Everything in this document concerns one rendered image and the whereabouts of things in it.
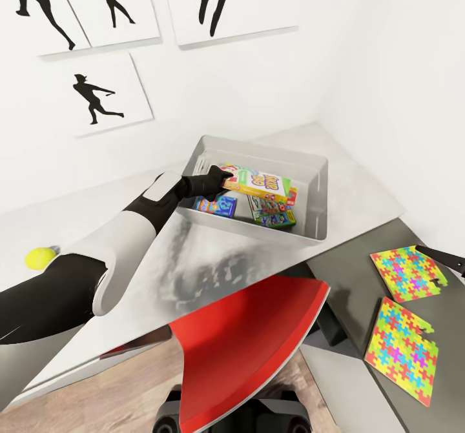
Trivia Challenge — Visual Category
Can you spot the tennis ball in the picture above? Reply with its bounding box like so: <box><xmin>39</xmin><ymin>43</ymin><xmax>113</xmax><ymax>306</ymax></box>
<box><xmin>25</xmin><ymin>247</ymin><xmax>56</xmax><ymax>270</ymax></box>

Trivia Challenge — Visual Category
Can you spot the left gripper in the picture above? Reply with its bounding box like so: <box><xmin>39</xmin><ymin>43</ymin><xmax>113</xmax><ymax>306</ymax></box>
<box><xmin>198</xmin><ymin>165</ymin><xmax>234</xmax><ymax>202</ymax></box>

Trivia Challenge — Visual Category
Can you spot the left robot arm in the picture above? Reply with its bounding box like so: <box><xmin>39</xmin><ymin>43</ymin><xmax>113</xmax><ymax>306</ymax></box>
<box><xmin>0</xmin><ymin>152</ymin><xmax>234</xmax><ymax>412</ymax></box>

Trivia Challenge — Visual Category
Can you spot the board game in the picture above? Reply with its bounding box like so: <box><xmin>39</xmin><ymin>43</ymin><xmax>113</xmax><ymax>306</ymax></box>
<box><xmin>247</xmin><ymin>195</ymin><xmax>296</xmax><ymax>230</ymax></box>
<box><xmin>195</xmin><ymin>196</ymin><xmax>236</xmax><ymax>219</ymax></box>
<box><xmin>220</xmin><ymin>163</ymin><xmax>298</xmax><ymax>206</ymax></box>

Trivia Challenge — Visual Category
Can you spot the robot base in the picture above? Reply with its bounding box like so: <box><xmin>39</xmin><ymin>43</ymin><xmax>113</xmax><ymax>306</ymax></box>
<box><xmin>152</xmin><ymin>390</ymin><xmax>313</xmax><ymax>433</ymax></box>

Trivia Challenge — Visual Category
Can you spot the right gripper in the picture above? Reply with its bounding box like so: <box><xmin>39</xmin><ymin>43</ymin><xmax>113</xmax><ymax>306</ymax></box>
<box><xmin>415</xmin><ymin>245</ymin><xmax>465</xmax><ymax>279</ymax></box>

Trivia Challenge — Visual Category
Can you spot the jigsaw puzzle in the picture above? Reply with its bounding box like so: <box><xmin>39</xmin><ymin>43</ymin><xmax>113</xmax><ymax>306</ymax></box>
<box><xmin>370</xmin><ymin>246</ymin><xmax>448</xmax><ymax>303</ymax></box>
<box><xmin>364</xmin><ymin>297</ymin><xmax>439</xmax><ymax>408</ymax></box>

